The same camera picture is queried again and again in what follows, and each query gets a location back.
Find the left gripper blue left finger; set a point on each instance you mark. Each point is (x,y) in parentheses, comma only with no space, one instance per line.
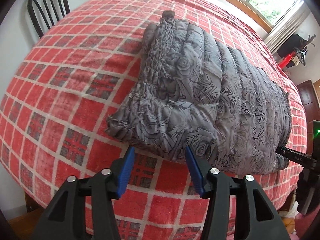
(121,171)

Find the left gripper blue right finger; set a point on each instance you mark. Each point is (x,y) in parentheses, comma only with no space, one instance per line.
(198,169)

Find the grey quilted patterned jacket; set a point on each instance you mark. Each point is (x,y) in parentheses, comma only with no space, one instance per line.
(195,91)

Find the black and red hanging clothes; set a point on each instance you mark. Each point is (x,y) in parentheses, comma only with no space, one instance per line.
(294,51)

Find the pink garment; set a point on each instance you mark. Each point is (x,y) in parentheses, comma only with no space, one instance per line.
(303,222)

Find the red plaid bed blanket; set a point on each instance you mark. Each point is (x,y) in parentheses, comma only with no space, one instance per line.
(53,113)

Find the dark wooden door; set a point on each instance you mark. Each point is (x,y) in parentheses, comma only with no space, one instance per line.
(310,103)

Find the grey window curtain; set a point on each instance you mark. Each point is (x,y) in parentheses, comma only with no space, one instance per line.
(286,26)

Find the black metal chair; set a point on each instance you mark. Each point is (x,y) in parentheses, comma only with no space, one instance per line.
(44,14)

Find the black camera box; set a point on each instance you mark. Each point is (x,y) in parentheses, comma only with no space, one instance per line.
(316,138)

